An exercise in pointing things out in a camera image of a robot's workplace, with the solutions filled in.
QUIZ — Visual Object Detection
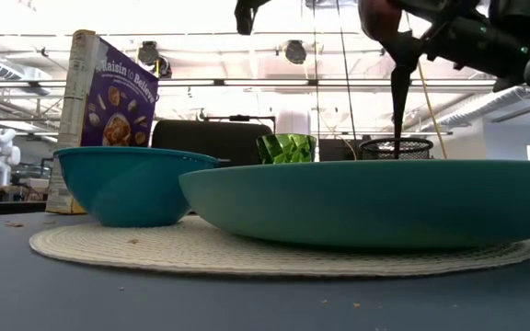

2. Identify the red apple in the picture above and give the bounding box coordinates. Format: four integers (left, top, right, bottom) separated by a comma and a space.
357, 0, 407, 44

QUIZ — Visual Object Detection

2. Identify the black mesh cup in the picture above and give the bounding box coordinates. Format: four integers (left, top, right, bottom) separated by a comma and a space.
358, 137, 435, 162

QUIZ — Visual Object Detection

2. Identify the teal bowl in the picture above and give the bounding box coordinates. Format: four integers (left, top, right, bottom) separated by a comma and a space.
52, 145, 221, 229

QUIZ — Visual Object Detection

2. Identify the green glass cup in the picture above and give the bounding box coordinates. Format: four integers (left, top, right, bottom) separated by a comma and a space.
255, 132, 318, 166

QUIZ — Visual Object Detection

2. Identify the green plate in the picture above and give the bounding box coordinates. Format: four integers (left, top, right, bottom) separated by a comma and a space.
178, 158, 530, 251

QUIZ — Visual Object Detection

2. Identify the black computer case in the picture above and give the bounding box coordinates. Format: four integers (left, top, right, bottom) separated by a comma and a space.
317, 137, 363, 163

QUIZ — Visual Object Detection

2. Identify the white robot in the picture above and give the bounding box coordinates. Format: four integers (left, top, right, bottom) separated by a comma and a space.
0, 128, 22, 188

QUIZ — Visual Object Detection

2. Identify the black ceiling cable reel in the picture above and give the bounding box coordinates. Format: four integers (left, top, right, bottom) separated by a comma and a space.
283, 39, 308, 66
154, 55, 174, 80
136, 40, 161, 66

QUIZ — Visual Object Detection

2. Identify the black and chrome toaster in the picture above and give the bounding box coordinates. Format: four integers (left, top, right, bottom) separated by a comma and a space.
150, 114, 278, 168

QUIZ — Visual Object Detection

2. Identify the purple cereal box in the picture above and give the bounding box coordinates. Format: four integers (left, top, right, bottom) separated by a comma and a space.
44, 29, 161, 216

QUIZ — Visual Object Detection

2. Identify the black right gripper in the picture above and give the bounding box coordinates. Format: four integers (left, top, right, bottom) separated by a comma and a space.
379, 0, 530, 160

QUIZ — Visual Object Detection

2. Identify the white woven round placemat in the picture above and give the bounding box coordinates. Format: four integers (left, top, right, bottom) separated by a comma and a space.
28, 214, 530, 279

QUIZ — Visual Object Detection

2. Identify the yellow cable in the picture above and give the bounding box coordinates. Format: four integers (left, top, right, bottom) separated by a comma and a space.
413, 59, 451, 161

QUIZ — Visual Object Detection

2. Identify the black hanging cable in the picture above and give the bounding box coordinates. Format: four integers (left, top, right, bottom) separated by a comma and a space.
335, 0, 359, 142

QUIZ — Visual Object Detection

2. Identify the silver ventilation duct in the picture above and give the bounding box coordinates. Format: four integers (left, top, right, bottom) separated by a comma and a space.
411, 85, 530, 133

